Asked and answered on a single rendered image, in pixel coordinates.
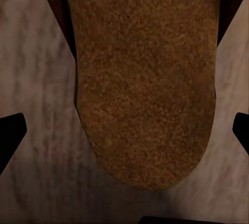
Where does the sandal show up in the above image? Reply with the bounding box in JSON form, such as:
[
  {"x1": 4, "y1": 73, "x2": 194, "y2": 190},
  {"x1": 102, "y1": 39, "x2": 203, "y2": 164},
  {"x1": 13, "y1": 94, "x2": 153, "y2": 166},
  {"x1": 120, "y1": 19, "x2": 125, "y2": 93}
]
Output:
[{"x1": 47, "y1": 0, "x2": 243, "y2": 192}]

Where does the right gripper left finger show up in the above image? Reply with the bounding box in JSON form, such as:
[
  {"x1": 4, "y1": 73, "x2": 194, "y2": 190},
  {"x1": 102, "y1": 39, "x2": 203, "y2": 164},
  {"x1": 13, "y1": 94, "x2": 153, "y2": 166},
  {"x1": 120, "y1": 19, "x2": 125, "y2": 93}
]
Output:
[{"x1": 0, "y1": 113, "x2": 27, "y2": 175}]

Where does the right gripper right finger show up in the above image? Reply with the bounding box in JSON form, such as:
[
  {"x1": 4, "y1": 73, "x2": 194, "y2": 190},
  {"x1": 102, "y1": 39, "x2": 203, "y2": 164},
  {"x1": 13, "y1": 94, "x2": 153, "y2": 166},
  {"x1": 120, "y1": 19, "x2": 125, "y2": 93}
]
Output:
[{"x1": 232, "y1": 113, "x2": 249, "y2": 154}]

